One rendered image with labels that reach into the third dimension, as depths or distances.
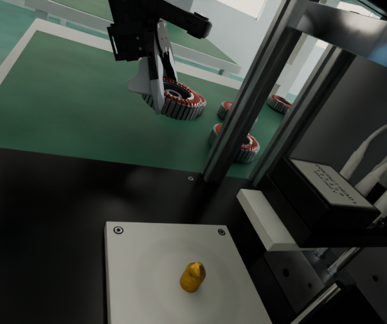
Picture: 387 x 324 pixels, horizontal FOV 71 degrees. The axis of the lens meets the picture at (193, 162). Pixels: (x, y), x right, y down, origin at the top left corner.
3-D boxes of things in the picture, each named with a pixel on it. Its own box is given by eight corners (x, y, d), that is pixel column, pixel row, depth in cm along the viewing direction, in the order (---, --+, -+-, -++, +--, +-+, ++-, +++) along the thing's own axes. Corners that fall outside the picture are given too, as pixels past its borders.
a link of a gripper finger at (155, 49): (154, 86, 46) (152, 37, 47) (164, 85, 46) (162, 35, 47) (144, 76, 42) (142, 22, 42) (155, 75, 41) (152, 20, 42)
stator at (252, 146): (207, 152, 56) (214, 137, 54) (207, 130, 66) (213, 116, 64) (256, 170, 58) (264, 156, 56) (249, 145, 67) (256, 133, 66)
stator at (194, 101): (131, 101, 46) (138, 81, 45) (150, 85, 56) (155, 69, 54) (190, 130, 47) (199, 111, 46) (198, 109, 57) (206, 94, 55)
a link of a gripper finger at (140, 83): (132, 116, 47) (130, 64, 47) (165, 113, 46) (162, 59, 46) (124, 112, 44) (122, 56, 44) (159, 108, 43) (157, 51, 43)
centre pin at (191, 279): (182, 293, 25) (193, 276, 24) (177, 274, 27) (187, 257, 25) (200, 292, 26) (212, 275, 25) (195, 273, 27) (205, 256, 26)
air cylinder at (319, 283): (294, 315, 29) (325, 286, 26) (261, 254, 35) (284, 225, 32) (326, 310, 31) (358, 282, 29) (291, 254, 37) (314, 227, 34)
